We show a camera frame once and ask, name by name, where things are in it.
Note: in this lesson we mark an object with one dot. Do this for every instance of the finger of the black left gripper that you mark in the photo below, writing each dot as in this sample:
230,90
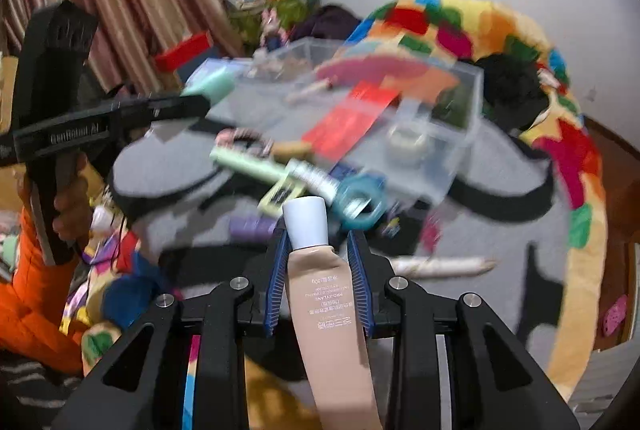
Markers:
176,108

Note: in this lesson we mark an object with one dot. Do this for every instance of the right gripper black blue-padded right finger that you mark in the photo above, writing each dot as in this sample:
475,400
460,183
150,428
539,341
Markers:
494,382

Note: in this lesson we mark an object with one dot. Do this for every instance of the mint green small tube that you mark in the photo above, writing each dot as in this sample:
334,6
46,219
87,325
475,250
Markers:
213,86

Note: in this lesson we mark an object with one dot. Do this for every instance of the beige foundation tube white cap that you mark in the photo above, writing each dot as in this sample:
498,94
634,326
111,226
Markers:
329,335

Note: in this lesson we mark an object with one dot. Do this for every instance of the person's left hand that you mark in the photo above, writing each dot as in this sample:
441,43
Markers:
74,219

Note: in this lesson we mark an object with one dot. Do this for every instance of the red box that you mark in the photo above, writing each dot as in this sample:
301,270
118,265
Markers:
185,51

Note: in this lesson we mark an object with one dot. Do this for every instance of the purple black spray bottle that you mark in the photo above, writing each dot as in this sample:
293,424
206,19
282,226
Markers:
251,229

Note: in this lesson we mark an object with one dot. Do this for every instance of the light green stick tube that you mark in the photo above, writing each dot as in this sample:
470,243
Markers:
248,165

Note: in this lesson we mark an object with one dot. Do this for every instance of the grey black blanket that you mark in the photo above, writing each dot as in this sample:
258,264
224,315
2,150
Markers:
180,205

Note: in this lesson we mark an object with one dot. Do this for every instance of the tan 4B eraser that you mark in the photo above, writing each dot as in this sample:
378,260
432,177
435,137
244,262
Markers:
283,152

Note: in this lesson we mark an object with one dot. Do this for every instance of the pink bunny toy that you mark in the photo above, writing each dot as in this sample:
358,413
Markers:
273,35

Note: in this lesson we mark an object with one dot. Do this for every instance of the green mahjong tile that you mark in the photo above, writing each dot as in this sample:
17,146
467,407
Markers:
271,205

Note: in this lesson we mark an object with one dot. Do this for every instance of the cream tube red cap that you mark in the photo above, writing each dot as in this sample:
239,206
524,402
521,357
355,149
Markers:
317,87

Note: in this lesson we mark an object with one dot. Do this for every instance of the pink slipper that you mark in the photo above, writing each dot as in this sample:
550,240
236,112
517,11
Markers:
614,316

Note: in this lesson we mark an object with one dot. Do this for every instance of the white gold-tipped pen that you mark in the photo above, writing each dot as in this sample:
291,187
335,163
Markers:
419,267

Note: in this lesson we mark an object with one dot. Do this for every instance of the red envelope packet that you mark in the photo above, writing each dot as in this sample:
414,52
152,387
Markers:
348,122

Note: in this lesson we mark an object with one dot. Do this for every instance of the white ointment tube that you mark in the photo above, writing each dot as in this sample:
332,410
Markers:
316,180

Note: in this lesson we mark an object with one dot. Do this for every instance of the blue small card box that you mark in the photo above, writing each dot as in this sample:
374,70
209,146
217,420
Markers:
341,171

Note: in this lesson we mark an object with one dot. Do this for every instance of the dark purple clothing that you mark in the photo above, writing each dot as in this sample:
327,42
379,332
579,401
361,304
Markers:
328,22

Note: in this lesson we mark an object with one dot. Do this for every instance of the small yellow blue charm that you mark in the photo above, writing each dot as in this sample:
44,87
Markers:
391,228

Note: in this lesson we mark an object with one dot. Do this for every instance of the orange jacket sleeve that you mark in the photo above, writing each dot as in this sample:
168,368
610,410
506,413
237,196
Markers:
32,307

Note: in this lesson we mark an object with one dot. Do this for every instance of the teal tape roll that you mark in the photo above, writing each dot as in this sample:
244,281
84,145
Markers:
360,201

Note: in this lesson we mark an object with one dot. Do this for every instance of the clear plastic storage bin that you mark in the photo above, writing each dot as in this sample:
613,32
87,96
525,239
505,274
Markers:
262,82

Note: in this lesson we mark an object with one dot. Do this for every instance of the white tape roll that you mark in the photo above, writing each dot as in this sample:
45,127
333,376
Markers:
406,144

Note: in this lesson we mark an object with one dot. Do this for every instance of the colourful patchwork quilt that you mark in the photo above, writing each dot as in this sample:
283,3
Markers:
509,177

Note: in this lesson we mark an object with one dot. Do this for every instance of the dark green bottle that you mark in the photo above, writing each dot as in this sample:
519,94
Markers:
453,107

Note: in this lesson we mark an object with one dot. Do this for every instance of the black clothing pile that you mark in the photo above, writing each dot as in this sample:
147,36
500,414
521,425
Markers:
512,92

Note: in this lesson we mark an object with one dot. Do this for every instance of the pink charm keychain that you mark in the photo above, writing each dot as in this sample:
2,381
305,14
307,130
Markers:
430,234

